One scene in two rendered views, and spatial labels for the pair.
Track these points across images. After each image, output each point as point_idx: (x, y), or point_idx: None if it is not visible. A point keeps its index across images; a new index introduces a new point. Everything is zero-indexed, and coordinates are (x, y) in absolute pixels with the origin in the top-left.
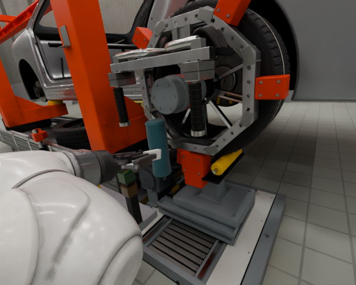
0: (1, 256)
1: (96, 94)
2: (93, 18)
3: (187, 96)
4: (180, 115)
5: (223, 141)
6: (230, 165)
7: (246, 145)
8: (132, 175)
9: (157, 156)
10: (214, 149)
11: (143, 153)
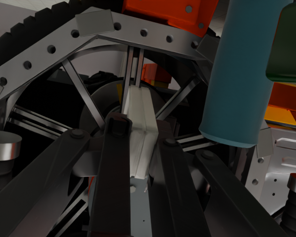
0: None
1: None
2: None
3: (91, 193)
4: (201, 100)
5: (53, 45)
6: None
7: (28, 17)
8: (282, 46)
9: (127, 105)
10: (83, 26)
11: (144, 171)
